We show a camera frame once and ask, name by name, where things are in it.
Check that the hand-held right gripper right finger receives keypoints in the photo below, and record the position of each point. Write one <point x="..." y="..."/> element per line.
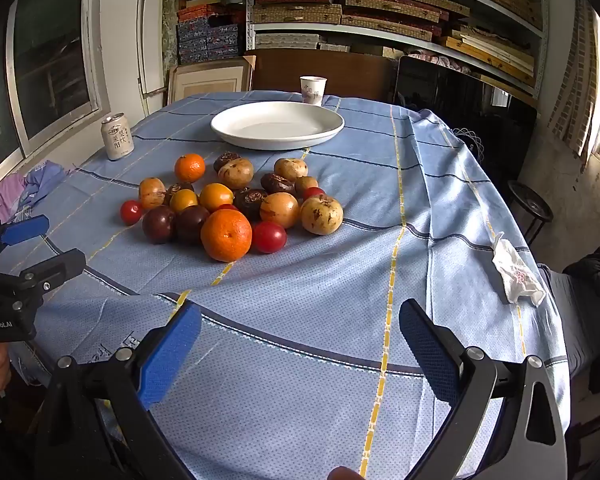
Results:
<point x="427" y="355"/>

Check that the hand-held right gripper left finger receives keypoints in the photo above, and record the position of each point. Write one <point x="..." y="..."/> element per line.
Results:
<point x="170" y="355"/>

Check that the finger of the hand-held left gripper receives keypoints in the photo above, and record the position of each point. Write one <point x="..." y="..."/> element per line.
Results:
<point x="55" y="265"/>
<point x="25" y="230"/>

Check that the dark purple plum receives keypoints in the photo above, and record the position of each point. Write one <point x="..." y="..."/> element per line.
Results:
<point x="192" y="224"/>
<point x="158" y="224"/>

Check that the orange striped pepino melon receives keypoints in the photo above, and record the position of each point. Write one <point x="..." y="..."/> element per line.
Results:
<point x="152" y="192"/>

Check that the large orange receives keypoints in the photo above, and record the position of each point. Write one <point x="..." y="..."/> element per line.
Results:
<point x="226" y="235"/>

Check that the dark brown water chestnut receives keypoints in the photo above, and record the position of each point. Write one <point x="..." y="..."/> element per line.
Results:
<point x="177" y="190"/>
<point x="277" y="183"/>
<point x="250" y="202"/>
<point x="226" y="161"/>

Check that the small yellow tomato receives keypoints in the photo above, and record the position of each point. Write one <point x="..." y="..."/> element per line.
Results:
<point x="183" y="200"/>

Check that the small red tomato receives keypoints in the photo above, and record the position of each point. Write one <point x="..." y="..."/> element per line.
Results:
<point x="226" y="206"/>
<point x="313" y="192"/>

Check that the large yellow tomato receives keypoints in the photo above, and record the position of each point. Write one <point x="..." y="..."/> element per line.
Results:
<point x="216" y="196"/>

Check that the small orange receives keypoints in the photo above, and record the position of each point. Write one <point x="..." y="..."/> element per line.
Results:
<point x="190" y="167"/>

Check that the small tan pepino melon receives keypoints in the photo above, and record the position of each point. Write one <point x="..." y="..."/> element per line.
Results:
<point x="306" y="185"/>

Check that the white oval plate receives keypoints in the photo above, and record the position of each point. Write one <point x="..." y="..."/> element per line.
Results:
<point x="277" y="125"/>

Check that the person's right hand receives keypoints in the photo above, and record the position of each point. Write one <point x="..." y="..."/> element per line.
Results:
<point x="347" y="474"/>

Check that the light blue cloth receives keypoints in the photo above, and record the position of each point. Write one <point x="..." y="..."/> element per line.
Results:
<point x="42" y="177"/>

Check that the blue checked tablecloth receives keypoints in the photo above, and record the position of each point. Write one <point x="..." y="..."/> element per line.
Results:
<point x="330" y="290"/>

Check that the crumpled white tissue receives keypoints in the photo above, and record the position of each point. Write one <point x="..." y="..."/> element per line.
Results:
<point x="517" y="270"/>

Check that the white beverage can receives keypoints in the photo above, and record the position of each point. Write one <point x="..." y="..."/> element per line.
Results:
<point x="116" y="135"/>

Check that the black round stool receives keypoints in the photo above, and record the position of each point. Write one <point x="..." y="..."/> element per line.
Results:
<point x="530" y="205"/>

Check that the black jacket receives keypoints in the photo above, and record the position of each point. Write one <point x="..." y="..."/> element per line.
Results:
<point x="597" y="270"/>

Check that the white wooden strip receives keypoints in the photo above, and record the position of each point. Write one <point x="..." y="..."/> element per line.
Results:
<point x="141" y="42"/>

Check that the stack of blue patterned boxes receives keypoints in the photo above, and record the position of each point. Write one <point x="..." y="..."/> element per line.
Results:
<point x="207" y="35"/>

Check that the white paper cup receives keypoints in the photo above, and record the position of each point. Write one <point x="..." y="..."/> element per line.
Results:
<point x="312" y="91"/>

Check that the brown wooden board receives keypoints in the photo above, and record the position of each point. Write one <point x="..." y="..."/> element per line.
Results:
<point x="350" y="75"/>

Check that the brick pattern curtain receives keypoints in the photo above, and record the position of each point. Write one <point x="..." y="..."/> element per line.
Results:
<point x="575" y="85"/>

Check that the grey metal shelf unit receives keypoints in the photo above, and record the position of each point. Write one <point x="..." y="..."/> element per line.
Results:
<point x="250" y="10"/>

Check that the light wooden picture frame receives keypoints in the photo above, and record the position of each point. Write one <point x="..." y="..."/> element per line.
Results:
<point x="210" y="80"/>

